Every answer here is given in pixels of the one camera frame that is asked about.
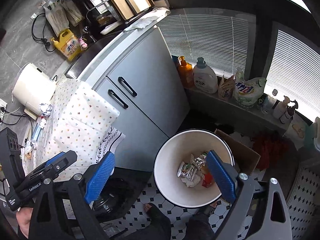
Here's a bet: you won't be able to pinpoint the black power cable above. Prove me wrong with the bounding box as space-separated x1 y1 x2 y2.
0 112 32 126

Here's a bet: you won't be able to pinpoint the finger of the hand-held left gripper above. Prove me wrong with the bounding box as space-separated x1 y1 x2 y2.
32 150 78 181

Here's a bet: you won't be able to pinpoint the coiled black cable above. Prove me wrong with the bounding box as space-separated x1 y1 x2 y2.
31 14 57 53

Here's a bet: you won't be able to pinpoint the green silver foil wrapper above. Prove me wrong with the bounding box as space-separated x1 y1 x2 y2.
177 161 198 178

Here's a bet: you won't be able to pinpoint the grey sink cabinet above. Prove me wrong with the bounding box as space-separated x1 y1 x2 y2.
64 25 191 172

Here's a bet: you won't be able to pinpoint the steel pot with lid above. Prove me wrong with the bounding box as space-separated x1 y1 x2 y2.
94 14 118 28

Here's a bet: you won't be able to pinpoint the small pink bottle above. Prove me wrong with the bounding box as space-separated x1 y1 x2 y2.
78 36 90 50

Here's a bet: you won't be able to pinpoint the cardboard box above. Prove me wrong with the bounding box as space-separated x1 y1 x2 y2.
214 129 261 175

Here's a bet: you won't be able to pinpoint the window blind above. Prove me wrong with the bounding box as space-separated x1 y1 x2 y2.
155 14 250 79
264 30 320 110

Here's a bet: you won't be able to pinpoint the white power cable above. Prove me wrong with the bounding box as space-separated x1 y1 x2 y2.
4 106 22 116

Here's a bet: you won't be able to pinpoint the white paper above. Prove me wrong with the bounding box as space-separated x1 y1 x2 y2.
180 174 203 188

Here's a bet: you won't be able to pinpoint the person's foot in sandal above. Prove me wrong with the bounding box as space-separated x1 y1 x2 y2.
143 203 165 220
204 201 222 217

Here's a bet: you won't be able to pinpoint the white dish cloth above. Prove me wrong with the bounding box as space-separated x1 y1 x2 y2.
124 7 170 32

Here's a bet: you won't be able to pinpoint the steel sink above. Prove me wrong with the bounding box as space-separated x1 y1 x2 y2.
65 36 110 79

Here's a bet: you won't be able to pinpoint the red fluffy cloth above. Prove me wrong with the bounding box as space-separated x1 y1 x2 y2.
252 130 288 170

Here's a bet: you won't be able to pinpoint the crinkled silver foil wrapper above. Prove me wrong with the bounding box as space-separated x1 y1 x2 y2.
191 152 209 168

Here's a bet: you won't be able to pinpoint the blue silver foil wrapper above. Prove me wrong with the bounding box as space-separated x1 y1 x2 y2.
31 124 44 143

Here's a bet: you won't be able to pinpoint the washing machine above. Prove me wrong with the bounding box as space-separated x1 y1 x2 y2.
90 166 153 222

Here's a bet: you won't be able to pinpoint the black window frame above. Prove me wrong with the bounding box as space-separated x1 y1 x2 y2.
160 0 320 120

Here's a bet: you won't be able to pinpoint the brown paper bag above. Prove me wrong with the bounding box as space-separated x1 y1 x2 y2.
218 75 235 101

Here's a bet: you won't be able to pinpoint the white air fryer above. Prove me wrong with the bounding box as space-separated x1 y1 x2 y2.
12 62 57 119

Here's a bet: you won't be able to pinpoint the person's dark trouser leg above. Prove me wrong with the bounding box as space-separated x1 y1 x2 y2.
149 205 218 240

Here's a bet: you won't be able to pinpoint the white round waste bin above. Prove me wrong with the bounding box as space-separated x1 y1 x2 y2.
153 129 235 208

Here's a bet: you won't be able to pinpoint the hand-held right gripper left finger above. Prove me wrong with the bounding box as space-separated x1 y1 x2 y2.
29 151 116 240

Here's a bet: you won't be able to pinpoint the red wrapper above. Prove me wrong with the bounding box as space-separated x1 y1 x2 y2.
201 174 215 188

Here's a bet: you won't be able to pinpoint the white laundry detergent bottle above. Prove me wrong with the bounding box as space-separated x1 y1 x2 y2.
193 57 219 94

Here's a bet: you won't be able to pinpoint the person's left hand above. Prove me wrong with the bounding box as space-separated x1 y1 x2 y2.
16 206 34 239

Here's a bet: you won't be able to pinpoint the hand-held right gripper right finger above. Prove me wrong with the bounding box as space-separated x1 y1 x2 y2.
205 150 293 240

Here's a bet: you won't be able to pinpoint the black cabinet handle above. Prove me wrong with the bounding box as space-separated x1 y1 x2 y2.
118 77 137 97
108 89 129 109

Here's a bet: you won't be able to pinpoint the orange pump bottle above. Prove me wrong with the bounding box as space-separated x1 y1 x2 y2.
178 56 195 88

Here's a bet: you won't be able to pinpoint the green white refill pouch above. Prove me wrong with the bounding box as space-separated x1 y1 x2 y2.
233 67 267 110

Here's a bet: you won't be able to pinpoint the yellow dish soap bottle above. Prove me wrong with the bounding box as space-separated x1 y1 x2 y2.
51 29 82 62

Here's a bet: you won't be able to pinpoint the foil paper ball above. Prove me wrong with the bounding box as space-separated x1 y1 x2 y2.
39 102 53 117

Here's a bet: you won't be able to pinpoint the white wall socket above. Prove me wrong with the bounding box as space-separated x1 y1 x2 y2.
0 99 8 125

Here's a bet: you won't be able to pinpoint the black dish rack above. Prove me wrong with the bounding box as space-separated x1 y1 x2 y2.
80 0 155 28

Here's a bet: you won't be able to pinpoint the pump bottles on sill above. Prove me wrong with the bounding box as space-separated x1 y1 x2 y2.
280 100 299 124

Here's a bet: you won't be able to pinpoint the floral white tablecloth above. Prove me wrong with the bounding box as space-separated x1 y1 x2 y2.
22 77 125 178

